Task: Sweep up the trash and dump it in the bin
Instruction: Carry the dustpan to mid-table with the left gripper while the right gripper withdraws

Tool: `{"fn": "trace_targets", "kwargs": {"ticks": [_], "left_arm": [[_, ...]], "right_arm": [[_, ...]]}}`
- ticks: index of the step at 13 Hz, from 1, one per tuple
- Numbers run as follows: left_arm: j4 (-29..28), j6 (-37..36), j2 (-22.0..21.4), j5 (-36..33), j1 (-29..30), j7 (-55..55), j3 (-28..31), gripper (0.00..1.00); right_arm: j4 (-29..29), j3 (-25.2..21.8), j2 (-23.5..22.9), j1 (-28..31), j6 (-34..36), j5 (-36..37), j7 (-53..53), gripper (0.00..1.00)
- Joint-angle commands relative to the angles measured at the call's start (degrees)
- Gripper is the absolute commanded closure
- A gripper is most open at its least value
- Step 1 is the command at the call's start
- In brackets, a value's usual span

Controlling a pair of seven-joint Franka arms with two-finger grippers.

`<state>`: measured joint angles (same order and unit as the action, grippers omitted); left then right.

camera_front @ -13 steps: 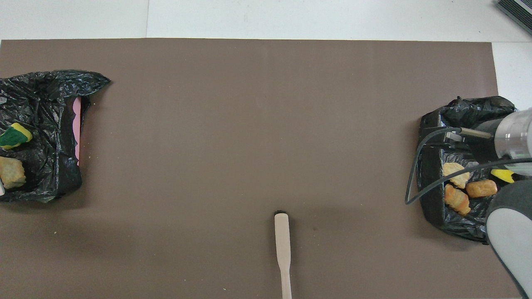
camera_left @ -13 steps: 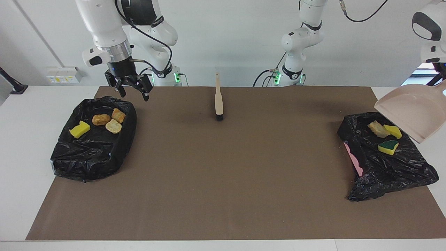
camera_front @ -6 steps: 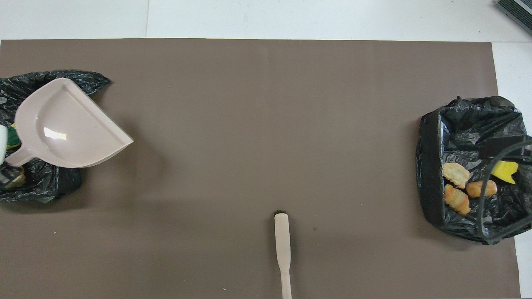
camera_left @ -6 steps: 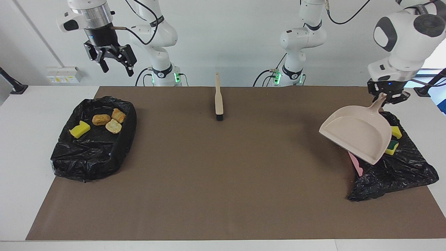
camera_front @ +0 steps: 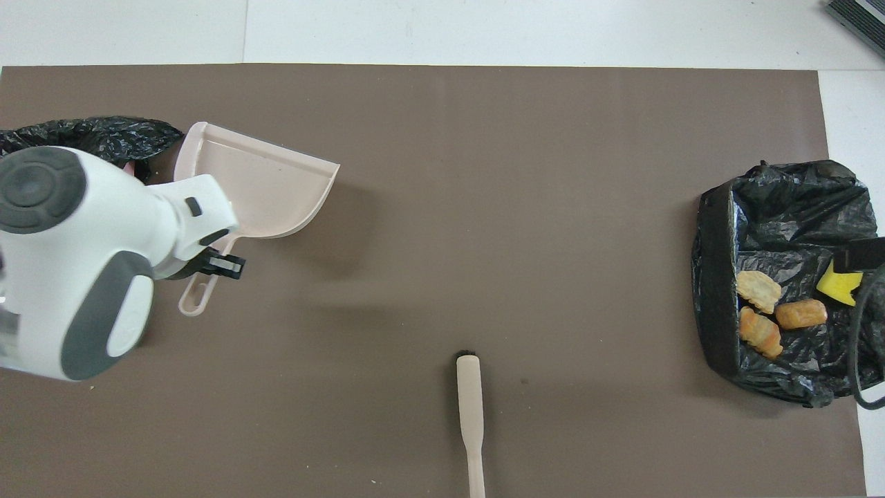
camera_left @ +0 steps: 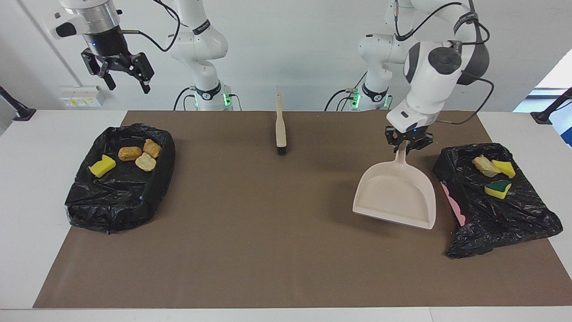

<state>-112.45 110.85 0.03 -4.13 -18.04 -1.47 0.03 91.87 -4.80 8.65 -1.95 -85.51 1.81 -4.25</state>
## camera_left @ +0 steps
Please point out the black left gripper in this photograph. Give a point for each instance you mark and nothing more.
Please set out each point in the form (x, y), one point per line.
(413, 135)

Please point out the beige plastic dustpan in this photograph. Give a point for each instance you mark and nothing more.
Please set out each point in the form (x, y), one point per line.
(395, 197)

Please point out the green backed yellow sponge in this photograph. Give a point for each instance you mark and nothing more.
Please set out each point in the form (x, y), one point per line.
(497, 189)

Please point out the beige hand brush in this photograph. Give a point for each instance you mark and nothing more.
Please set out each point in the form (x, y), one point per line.
(280, 129)

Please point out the brown table mat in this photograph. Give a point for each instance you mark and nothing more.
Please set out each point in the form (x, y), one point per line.
(223, 268)

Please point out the striped orange croissant toy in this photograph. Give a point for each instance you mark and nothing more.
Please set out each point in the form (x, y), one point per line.
(485, 166)
(153, 148)

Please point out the pale pastry toy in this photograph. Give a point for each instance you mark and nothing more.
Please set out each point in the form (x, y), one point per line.
(145, 163)

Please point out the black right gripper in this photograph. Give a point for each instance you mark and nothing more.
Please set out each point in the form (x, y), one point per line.
(109, 51)

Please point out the left black-lined bin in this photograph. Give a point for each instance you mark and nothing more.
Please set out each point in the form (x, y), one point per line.
(120, 197)

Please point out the right black-lined bin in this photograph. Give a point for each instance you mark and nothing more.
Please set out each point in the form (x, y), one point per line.
(500, 214)

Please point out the black-lined bin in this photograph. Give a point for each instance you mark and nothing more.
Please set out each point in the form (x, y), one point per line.
(120, 197)
(500, 214)

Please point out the pink plastic bin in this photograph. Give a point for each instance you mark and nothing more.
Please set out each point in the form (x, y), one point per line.
(456, 210)

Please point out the black clamp stand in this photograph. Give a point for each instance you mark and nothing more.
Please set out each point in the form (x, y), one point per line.
(22, 112)
(543, 117)

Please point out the brown bread roll toy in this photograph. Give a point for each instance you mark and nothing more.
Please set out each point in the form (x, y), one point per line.
(129, 154)

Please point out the white wall power outlet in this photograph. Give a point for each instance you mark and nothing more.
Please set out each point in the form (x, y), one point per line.
(80, 98)

